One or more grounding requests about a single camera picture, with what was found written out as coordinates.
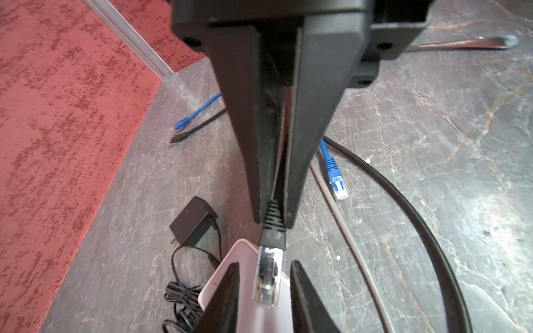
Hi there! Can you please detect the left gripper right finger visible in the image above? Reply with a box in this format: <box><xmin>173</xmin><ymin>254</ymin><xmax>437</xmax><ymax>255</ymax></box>
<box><xmin>290</xmin><ymin>260</ymin><xmax>340</xmax><ymax>333</ymax></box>

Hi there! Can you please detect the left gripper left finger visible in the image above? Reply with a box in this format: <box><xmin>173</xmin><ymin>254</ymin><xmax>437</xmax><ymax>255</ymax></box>
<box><xmin>193</xmin><ymin>262</ymin><xmax>240</xmax><ymax>333</ymax></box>

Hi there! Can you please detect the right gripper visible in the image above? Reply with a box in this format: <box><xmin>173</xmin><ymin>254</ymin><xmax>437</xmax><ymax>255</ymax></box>
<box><xmin>170</xmin><ymin>1</ymin><xmax>433</xmax><ymax>228</ymax></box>

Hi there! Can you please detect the white small network switch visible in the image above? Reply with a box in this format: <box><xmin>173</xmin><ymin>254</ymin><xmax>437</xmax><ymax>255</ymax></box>
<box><xmin>198</xmin><ymin>239</ymin><xmax>294</xmax><ymax>333</ymax></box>

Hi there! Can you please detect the black power adapter with cable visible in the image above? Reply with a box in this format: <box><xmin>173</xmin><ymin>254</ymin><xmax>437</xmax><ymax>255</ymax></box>
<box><xmin>162</xmin><ymin>196</ymin><xmax>223</xmax><ymax>333</ymax></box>

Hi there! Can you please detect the grey ethernet cable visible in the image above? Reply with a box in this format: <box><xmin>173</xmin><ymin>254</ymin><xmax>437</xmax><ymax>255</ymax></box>
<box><xmin>309</xmin><ymin>160</ymin><xmax>396</xmax><ymax>333</ymax></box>

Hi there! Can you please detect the blue ethernet cable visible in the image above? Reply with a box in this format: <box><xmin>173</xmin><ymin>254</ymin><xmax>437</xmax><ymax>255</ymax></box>
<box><xmin>171</xmin><ymin>92</ymin><xmax>351</xmax><ymax>202</ymax></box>

